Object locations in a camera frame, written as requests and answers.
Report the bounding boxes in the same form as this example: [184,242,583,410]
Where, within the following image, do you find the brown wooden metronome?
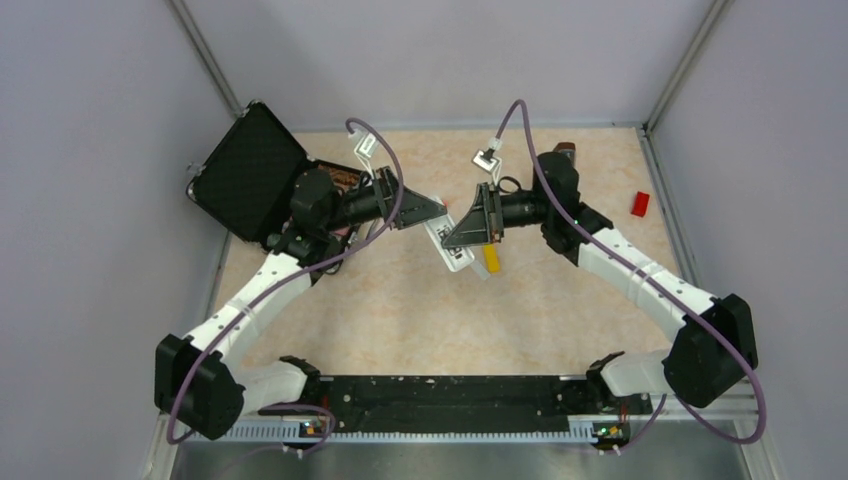
[553,142,576,167]

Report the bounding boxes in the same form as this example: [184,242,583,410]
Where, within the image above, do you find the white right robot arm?
[442,143,759,412]

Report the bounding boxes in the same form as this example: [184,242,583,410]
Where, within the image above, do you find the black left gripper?
[323,165,446,232]

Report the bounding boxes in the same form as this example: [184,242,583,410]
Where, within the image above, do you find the black poker chip case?
[186,100,363,250]

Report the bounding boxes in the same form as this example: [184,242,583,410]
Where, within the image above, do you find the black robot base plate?
[299,375,653,434]

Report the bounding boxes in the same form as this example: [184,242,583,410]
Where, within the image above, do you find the yellow toy block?
[482,244,502,274]

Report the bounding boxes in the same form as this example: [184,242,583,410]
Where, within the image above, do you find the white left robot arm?
[154,167,447,444]

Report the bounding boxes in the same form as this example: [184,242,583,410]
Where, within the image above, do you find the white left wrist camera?
[348,131,380,160]

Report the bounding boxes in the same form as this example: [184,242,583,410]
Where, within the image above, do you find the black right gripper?
[444,183,553,250]

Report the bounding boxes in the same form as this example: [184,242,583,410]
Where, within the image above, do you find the red toy brick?
[630,191,651,218]

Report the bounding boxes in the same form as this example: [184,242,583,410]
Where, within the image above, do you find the white battery cover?
[470,260,491,281]

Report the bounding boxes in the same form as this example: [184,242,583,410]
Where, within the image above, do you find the white remote control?
[423,195,477,274]

